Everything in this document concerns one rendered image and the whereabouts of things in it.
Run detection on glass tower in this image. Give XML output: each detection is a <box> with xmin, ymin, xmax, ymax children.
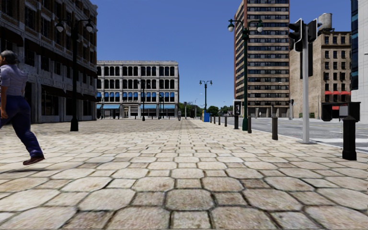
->
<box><xmin>350</xmin><ymin>0</ymin><xmax>368</xmax><ymax>123</ymax></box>

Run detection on trees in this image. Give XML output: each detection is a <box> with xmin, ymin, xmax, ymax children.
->
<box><xmin>179</xmin><ymin>102</ymin><xmax>234</xmax><ymax>118</ymax></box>

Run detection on sign on a post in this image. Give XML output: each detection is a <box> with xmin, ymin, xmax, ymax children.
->
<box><xmin>232</xmin><ymin>99</ymin><xmax>242</xmax><ymax>130</ymax></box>

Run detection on pale stone building blue awnings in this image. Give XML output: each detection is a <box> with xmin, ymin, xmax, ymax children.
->
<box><xmin>96</xmin><ymin>60</ymin><xmax>180</xmax><ymax>119</ymax></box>

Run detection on grey street lamp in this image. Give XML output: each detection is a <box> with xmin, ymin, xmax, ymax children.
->
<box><xmin>228</xmin><ymin>19</ymin><xmax>264</xmax><ymax>132</ymax></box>
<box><xmin>137</xmin><ymin>80</ymin><xmax>150</xmax><ymax>122</ymax></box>
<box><xmin>199</xmin><ymin>80</ymin><xmax>213</xmax><ymax>113</ymax></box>
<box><xmin>55</xmin><ymin>18</ymin><xmax>94</xmax><ymax>132</ymax></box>

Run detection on black bus shelter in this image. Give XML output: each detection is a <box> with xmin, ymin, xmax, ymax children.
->
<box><xmin>321</xmin><ymin>102</ymin><xmax>361</xmax><ymax>122</ymax></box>

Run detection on tan brick building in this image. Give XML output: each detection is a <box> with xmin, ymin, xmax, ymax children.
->
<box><xmin>288</xmin><ymin>12</ymin><xmax>352</xmax><ymax>119</ymax></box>

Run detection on brown brick building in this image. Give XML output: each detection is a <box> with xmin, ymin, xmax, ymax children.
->
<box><xmin>0</xmin><ymin>0</ymin><xmax>98</xmax><ymax>124</ymax></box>

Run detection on brown striped tower building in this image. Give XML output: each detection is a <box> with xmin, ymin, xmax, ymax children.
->
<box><xmin>233</xmin><ymin>0</ymin><xmax>290</xmax><ymax>118</ymax></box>

